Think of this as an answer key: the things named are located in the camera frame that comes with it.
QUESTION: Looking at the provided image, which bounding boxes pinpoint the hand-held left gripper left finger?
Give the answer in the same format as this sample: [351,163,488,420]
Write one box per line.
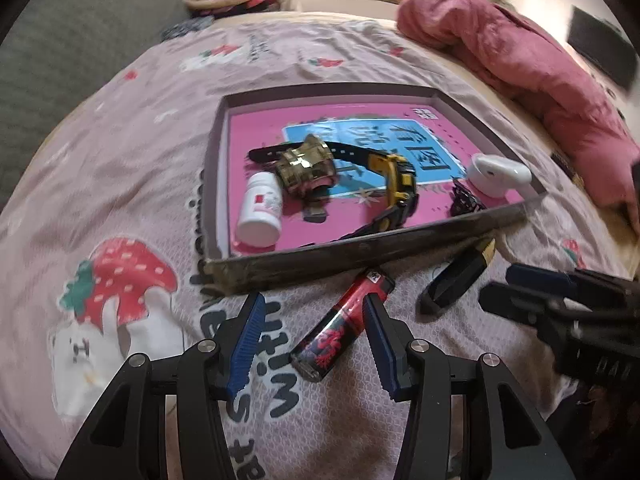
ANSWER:
[55,292,267,480]

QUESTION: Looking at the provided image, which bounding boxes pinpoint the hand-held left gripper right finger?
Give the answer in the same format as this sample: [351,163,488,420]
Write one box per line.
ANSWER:
[362,294,576,480]

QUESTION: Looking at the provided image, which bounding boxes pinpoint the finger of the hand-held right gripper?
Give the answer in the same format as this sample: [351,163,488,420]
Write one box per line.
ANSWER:
[477,282,557,332]
[505,262,577,292]

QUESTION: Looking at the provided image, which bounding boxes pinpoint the red and black lighter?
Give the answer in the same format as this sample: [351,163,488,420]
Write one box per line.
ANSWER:
[290,269,396,383]

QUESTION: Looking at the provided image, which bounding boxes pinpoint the black tube with gold tip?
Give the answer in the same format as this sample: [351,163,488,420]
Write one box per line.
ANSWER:
[419,237,497,316]

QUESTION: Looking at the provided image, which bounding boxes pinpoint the shallow brown cardboard box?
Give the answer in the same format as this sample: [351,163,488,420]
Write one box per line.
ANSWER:
[202,82,548,296]

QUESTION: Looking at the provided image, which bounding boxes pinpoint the black hair clip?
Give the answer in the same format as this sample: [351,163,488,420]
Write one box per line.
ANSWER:
[450,176,486,218]

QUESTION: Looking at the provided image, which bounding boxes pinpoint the white earbud case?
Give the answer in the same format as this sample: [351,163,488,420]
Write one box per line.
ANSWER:
[467,153,533,196]

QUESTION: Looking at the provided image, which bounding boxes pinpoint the white medicine bottle red label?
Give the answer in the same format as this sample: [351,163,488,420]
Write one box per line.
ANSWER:
[236,171,283,247]

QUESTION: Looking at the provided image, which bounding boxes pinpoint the black and yellow wristwatch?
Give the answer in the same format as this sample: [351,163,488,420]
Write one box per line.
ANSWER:
[248,140,418,241]

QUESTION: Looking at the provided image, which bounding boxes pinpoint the gold metal knob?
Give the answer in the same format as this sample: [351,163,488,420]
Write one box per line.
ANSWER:
[274,133,338,198]

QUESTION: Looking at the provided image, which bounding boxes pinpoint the black gold flat case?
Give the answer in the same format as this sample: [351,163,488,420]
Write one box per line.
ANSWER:
[550,152,586,186]

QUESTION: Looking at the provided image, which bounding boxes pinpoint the pink book with blue label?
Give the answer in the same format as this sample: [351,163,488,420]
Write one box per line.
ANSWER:
[227,105,506,256]

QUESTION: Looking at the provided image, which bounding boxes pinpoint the pink strawberry printed blanket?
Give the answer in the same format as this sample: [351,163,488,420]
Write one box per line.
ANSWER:
[0,10,621,480]

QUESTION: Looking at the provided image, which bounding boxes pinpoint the pink quilt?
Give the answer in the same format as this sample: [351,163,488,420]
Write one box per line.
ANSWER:
[397,0,640,211]

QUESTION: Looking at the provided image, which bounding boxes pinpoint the black television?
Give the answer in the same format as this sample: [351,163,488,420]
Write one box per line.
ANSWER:
[567,5,638,91]

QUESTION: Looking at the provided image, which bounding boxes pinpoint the dark patterned cloth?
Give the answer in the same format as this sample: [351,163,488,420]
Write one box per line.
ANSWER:
[160,15,216,41]

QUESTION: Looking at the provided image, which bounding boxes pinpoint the grey quilted headboard cover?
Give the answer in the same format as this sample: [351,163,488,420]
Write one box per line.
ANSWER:
[0,0,188,211]

